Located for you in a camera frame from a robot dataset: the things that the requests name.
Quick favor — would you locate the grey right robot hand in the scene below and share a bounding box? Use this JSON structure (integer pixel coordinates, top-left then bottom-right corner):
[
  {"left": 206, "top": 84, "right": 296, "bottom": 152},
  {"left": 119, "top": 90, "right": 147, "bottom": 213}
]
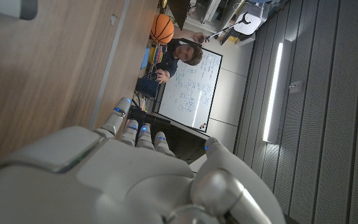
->
[{"left": 0, "top": 96, "right": 288, "bottom": 224}]

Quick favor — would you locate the reacher grabber stick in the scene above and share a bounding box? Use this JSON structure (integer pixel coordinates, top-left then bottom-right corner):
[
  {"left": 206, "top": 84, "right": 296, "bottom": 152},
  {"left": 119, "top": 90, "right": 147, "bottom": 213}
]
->
[{"left": 197, "top": 12, "right": 253, "bottom": 44}]

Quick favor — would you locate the large written-on whiteboard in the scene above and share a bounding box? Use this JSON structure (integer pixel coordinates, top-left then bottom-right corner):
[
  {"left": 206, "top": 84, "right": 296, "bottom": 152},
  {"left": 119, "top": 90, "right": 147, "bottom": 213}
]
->
[{"left": 157, "top": 46, "right": 224, "bottom": 133}]

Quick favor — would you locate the black desk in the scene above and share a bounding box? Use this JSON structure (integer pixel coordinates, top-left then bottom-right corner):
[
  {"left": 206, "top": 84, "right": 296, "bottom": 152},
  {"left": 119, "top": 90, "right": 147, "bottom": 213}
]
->
[{"left": 126, "top": 105, "right": 211, "bottom": 164}]

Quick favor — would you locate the dark blue bag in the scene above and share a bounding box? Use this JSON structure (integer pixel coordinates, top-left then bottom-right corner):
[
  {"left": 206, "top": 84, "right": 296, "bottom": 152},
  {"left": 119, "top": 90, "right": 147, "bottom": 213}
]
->
[{"left": 135, "top": 73, "right": 162, "bottom": 99}]

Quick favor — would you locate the blue sheet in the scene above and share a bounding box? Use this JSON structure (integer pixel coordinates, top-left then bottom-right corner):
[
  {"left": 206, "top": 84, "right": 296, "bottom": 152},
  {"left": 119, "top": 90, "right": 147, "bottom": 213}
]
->
[{"left": 140, "top": 46, "right": 150, "bottom": 70}]

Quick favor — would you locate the colourful striped stack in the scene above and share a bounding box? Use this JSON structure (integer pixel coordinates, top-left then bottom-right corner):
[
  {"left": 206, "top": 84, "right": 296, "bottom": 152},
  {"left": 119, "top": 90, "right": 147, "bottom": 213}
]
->
[{"left": 147, "top": 45, "right": 165, "bottom": 67}]

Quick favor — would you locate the person in dark shirt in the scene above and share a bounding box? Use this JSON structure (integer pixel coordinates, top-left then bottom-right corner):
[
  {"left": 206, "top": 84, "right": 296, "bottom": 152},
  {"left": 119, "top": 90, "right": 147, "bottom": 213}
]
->
[{"left": 155, "top": 26, "right": 210, "bottom": 85}]

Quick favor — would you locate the orange basketball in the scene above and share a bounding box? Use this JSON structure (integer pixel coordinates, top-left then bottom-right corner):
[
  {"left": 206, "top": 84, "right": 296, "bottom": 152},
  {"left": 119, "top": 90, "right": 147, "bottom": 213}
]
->
[{"left": 150, "top": 13, "right": 175, "bottom": 45}]

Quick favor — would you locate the dark triangular panel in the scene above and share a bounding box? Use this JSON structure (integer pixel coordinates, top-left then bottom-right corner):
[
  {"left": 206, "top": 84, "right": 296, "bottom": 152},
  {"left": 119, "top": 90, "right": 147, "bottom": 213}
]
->
[{"left": 166, "top": 0, "right": 192, "bottom": 22}]

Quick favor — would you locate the long ceiling light strip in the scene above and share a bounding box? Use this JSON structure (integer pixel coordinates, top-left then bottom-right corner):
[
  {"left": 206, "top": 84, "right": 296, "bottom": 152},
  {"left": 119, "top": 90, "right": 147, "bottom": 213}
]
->
[{"left": 262, "top": 39, "right": 292, "bottom": 144}]

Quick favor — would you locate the white shelf cabinet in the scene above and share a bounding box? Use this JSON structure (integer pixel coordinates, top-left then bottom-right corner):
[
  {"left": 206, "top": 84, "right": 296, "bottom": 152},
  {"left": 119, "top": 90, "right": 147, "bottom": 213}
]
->
[{"left": 185, "top": 0, "right": 246, "bottom": 34}]

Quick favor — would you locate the grey ceiling sensor box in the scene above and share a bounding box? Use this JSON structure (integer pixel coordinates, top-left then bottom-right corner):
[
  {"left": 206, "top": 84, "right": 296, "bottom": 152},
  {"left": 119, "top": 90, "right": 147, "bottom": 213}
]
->
[{"left": 288, "top": 80, "right": 305, "bottom": 95}]

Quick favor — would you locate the white perforated box device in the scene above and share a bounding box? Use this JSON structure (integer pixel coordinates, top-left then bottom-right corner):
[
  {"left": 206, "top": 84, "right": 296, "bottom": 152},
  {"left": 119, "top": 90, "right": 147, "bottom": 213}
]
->
[{"left": 233, "top": 11, "right": 262, "bottom": 36}]

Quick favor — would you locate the black cable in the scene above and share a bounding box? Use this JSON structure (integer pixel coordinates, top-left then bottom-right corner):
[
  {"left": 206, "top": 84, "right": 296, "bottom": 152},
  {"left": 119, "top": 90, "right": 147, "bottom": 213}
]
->
[{"left": 131, "top": 90, "right": 146, "bottom": 110}]

